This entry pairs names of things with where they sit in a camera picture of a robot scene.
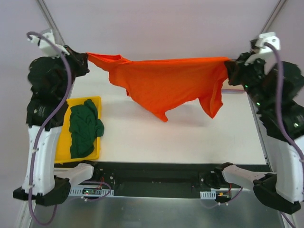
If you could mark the right white cable duct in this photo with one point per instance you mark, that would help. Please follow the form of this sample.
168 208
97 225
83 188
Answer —
208 195

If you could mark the green t-shirt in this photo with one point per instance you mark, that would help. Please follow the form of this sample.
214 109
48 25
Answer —
85 127

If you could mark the folded pink t-shirt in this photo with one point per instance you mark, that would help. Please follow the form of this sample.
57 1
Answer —
232 91

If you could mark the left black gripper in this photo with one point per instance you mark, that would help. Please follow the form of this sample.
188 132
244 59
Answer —
77 62

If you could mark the aluminium frame post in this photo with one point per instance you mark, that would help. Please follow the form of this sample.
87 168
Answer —
273 16
50 21

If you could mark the white cable duct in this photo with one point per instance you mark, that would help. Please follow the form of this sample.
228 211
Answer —
208 195
90 192

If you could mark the yellow plastic bin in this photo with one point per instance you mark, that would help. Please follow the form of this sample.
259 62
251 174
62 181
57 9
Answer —
63 154

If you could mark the left aluminium frame post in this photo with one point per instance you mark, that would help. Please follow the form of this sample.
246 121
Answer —
50 21

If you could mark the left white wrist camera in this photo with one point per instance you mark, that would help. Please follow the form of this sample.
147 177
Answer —
53 50

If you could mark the orange t-shirt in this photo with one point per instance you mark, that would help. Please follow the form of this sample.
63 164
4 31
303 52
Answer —
162 85

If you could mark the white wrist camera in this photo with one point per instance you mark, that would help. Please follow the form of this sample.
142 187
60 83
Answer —
259 48
53 50

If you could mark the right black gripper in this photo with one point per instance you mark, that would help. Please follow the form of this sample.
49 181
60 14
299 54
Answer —
237 71

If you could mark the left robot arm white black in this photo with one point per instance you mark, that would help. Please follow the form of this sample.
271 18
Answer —
51 86

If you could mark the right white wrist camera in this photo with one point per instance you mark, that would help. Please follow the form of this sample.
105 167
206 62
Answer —
259 48

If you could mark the right aluminium frame post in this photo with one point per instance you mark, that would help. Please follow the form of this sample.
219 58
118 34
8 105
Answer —
273 16

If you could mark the left white cable duct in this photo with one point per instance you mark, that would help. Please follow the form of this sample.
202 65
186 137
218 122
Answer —
90 192

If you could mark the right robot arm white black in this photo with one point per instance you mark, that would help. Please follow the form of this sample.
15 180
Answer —
273 95

